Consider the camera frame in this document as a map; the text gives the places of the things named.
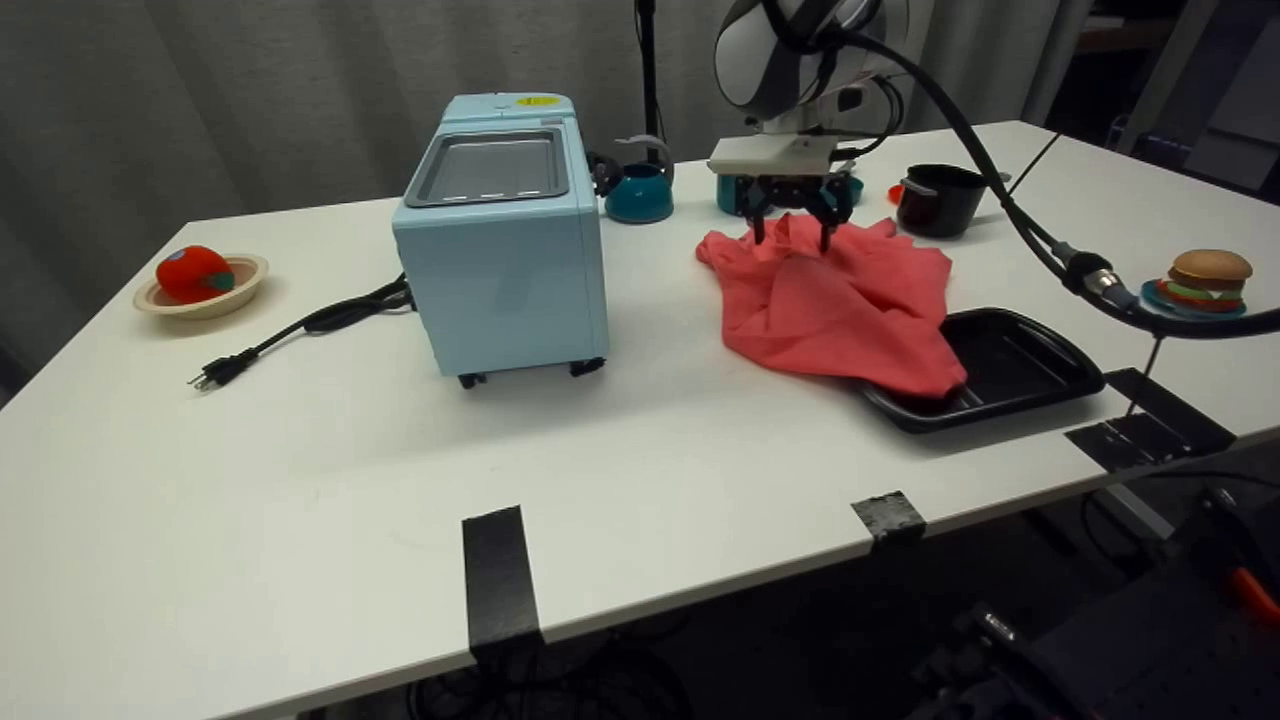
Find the light blue toaster oven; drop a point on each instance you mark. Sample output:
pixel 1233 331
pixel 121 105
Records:
pixel 506 295

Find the plate with red food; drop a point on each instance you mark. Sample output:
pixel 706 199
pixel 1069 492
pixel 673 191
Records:
pixel 202 310

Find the wide black tape patch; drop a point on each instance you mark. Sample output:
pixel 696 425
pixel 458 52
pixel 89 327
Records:
pixel 1155 425

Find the teal toy kettle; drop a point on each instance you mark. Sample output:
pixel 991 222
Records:
pixel 643 199

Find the red shirt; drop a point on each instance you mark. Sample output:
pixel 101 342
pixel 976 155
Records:
pixel 826 314

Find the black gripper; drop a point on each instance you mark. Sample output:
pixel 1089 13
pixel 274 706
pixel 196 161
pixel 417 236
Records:
pixel 799 191

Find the long black tape strip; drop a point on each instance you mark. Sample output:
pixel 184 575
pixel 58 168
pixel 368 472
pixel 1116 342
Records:
pixel 500 575

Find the black ridged tray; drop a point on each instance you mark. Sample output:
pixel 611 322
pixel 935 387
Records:
pixel 1026 365

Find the red toy tomato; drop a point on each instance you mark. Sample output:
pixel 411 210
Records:
pixel 194 275

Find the black toy pot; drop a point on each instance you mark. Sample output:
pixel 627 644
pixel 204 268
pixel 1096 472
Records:
pixel 941 204

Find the toy burger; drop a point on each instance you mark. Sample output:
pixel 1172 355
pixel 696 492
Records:
pixel 1205 278

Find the small black tape piece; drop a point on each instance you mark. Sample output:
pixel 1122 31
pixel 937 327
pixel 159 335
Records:
pixel 890 514

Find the small red toy piece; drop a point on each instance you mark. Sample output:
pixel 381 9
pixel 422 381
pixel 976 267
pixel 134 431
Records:
pixel 893 192

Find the teal toy plate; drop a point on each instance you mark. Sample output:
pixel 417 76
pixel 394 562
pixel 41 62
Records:
pixel 1155 305

